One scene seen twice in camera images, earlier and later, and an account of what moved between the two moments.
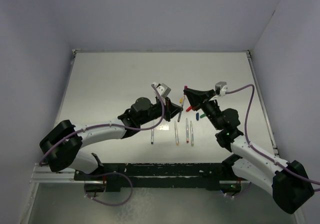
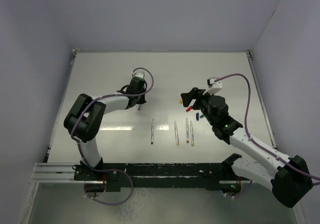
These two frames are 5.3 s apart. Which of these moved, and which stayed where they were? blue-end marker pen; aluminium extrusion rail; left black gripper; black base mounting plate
Moved: left black gripper
Stayed: blue-end marker pen; black base mounting plate; aluminium extrusion rail
